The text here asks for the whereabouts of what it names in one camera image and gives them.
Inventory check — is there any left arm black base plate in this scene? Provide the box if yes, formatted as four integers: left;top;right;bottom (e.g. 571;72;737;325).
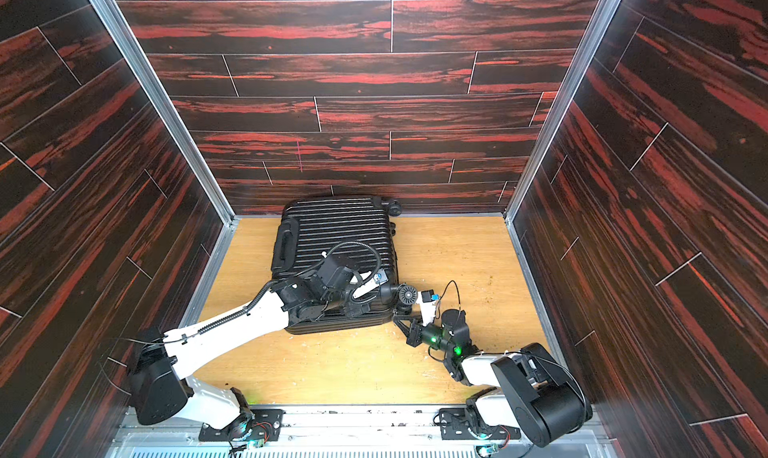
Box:
198;408;285;444

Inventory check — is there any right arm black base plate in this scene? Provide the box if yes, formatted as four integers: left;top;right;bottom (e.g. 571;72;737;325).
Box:
433;406;522;441

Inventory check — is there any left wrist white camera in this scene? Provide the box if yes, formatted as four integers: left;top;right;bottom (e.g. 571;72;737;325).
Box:
353;269;389;299

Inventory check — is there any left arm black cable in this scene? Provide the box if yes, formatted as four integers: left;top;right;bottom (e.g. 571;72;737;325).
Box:
119;240;383;345

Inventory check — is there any right aluminium corner post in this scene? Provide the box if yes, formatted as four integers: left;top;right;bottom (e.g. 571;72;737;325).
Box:
503;0;632;222

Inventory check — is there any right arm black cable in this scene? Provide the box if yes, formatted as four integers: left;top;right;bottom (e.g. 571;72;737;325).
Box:
437;279;463;315

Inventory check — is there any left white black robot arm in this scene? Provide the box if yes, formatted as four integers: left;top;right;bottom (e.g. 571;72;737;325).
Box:
128;256;387;436

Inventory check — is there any aluminium corner post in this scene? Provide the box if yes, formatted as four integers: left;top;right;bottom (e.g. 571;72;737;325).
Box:
503;0;632;222
76;0;236;225

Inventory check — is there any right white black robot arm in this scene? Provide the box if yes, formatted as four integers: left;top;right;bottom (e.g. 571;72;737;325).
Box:
393;309;593;456

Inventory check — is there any left aluminium corner post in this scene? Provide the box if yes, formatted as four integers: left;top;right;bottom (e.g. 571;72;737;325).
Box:
76;0;236;225

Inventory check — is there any wrist white camera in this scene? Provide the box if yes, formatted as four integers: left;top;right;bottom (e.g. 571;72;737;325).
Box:
353;269;389;299
418;289;440;326

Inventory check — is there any black hard-shell suitcase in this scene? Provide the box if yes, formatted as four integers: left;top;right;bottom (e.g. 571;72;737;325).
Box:
271;195;403;335

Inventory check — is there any aluminium front rail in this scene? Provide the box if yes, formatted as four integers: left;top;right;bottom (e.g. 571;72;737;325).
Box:
106;405;619;457

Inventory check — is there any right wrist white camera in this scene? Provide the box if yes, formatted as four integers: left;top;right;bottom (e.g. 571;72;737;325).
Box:
418;289;440;326

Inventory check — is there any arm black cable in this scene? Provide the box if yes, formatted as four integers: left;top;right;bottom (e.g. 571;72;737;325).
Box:
437;279;463;315
119;240;383;345

